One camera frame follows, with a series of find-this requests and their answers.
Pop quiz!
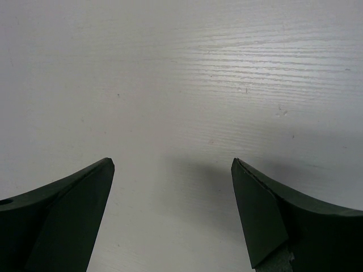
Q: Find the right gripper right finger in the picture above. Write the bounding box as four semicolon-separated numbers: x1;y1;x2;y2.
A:
231;158;362;271

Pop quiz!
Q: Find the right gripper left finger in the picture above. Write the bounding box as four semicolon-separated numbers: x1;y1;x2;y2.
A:
1;158;115;271

